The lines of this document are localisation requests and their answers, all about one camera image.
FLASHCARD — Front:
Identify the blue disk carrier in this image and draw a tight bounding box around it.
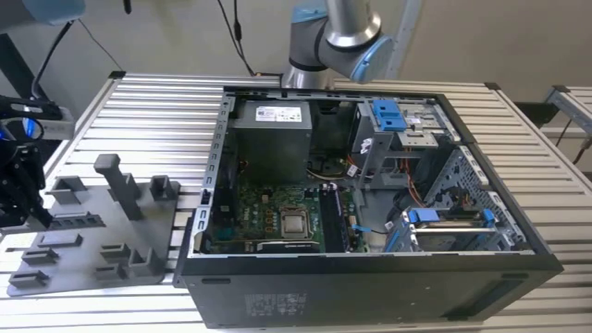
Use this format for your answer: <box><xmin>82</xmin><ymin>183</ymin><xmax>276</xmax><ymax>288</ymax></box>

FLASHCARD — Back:
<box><xmin>386</xmin><ymin>207</ymin><xmax>499</xmax><ymax>253</ymax></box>

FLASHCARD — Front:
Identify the CPU socket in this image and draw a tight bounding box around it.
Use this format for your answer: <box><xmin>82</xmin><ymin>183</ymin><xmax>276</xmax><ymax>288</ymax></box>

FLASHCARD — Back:
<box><xmin>276</xmin><ymin>205</ymin><xmax>315</xmax><ymax>241</ymax></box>

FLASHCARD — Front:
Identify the grey metal drive cage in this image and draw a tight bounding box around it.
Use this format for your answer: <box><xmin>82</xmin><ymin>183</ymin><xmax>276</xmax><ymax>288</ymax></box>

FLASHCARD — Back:
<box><xmin>352</xmin><ymin>98</ymin><xmax>460</xmax><ymax>190</ymax></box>

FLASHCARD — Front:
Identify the green motherboard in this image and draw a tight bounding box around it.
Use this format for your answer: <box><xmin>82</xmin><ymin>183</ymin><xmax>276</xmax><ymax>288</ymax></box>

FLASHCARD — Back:
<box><xmin>203</xmin><ymin>103</ymin><xmax>371</xmax><ymax>255</ymax></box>

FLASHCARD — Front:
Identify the blue drive bay latch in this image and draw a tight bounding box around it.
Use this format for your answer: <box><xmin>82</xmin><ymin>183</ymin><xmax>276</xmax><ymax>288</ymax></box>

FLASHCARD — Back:
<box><xmin>370</xmin><ymin>99</ymin><xmax>404</xmax><ymax>133</ymax></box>

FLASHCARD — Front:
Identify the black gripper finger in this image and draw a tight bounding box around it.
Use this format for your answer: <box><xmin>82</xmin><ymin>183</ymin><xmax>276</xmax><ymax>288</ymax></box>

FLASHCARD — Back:
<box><xmin>20</xmin><ymin>166</ymin><xmax>54</xmax><ymax>231</ymax></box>

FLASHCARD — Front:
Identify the black graphics card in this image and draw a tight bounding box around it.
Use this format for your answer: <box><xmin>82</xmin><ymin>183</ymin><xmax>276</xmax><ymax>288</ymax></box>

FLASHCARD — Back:
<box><xmin>244</xmin><ymin>239</ymin><xmax>324</xmax><ymax>255</ymax></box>

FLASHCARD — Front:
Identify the black RAM slot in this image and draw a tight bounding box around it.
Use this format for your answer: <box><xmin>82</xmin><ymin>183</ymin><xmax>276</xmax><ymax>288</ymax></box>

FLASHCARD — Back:
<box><xmin>320</xmin><ymin>185</ymin><xmax>338</xmax><ymax>253</ymax></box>

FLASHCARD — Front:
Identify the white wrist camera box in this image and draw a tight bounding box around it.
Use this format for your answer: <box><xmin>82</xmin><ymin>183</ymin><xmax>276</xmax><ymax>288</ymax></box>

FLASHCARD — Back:
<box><xmin>32</xmin><ymin>106</ymin><xmax>76</xmax><ymax>141</ymax></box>

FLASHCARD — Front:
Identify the grey plastic parts rack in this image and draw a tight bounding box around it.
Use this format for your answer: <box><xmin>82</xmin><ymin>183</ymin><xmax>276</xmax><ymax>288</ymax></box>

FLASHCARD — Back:
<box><xmin>7</xmin><ymin>153</ymin><xmax>183</xmax><ymax>298</ymax></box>

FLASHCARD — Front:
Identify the orange wire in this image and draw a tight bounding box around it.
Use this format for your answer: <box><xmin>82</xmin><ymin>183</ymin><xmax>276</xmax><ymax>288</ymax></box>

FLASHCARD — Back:
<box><xmin>395</xmin><ymin>155</ymin><xmax>420</xmax><ymax>209</ymax></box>

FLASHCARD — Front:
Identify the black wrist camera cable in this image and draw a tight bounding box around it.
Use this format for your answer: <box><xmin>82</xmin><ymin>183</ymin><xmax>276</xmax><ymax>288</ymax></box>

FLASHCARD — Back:
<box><xmin>31</xmin><ymin>19</ymin><xmax>76</xmax><ymax>101</ymax></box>

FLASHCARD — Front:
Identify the black open PC case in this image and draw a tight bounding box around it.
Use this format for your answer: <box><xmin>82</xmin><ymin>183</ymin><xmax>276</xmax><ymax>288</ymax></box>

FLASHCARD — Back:
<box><xmin>171</xmin><ymin>84</ymin><xmax>567</xmax><ymax>330</ymax></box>

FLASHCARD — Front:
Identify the silver CPU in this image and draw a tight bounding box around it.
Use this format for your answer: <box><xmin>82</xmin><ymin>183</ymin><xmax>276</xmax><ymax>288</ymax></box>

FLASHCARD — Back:
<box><xmin>283</xmin><ymin>214</ymin><xmax>310</xmax><ymax>235</ymax></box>

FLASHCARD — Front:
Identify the blue connector wire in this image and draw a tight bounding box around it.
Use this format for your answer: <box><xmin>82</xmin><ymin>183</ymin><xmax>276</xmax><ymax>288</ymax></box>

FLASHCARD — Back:
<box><xmin>350</xmin><ymin>223</ymin><xmax>395</xmax><ymax>235</ymax></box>

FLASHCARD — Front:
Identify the thin black wall wire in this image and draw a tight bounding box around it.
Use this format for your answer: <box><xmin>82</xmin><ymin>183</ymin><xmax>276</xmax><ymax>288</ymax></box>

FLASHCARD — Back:
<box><xmin>78</xmin><ymin>19</ymin><xmax>124</xmax><ymax>74</ymax></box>

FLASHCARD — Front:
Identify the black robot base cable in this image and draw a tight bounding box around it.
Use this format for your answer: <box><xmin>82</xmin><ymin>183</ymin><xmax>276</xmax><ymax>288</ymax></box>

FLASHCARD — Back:
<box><xmin>216</xmin><ymin>0</ymin><xmax>262</xmax><ymax>77</ymax></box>

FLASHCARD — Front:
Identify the grey power supply unit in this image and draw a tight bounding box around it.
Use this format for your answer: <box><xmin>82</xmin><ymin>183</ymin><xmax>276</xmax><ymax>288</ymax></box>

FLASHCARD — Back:
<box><xmin>228</xmin><ymin>100</ymin><xmax>315</xmax><ymax>185</ymax></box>

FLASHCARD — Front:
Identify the silver hard disk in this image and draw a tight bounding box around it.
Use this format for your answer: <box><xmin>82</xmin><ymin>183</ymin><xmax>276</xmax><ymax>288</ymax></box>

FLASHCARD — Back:
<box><xmin>414</xmin><ymin>227</ymin><xmax>491</xmax><ymax>253</ymax></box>

